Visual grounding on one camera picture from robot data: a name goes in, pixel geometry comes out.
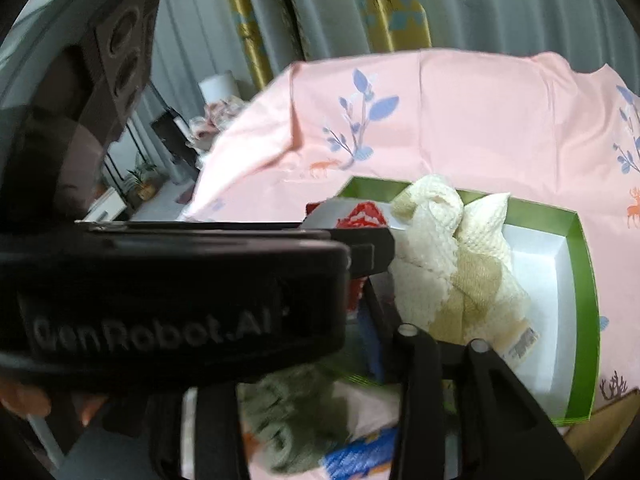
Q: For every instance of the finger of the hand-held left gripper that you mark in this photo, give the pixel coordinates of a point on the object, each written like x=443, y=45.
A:
x=367, y=252

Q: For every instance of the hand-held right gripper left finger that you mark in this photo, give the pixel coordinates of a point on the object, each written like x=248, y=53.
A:
x=215, y=435

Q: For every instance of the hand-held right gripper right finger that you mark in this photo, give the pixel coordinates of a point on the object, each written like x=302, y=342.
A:
x=372, y=345

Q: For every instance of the red and white packet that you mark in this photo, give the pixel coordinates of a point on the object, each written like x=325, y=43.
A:
x=365, y=217

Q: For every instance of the cream towel with tan patch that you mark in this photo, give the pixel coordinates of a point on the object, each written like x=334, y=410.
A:
x=435, y=260

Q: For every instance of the green cardboard box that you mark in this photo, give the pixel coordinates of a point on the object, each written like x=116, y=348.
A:
x=580, y=310

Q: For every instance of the person's left hand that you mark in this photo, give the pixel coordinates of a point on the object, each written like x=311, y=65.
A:
x=25, y=400

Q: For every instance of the green fluffy cloth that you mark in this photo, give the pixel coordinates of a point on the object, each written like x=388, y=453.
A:
x=290, y=410

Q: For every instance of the white cabinet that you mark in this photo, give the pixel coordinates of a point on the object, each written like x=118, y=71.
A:
x=107, y=207

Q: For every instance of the blue printed packet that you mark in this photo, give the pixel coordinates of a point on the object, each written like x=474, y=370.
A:
x=360, y=455

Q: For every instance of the potted plant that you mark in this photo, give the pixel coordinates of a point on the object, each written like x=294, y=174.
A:
x=145, y=180

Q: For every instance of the black stand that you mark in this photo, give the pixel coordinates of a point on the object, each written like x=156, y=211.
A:
x=167, y=135

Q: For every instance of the pink printed bedsheet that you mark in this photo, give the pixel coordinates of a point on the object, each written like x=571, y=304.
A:
x=475, y=120

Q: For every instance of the pile of clothes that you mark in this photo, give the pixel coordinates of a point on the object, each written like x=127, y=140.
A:
x=220, y=115

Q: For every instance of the yellow patterned curtain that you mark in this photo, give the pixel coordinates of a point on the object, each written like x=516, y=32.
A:
x=395, y=0

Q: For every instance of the grey curtain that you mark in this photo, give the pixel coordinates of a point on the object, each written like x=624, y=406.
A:
x=500, y=5

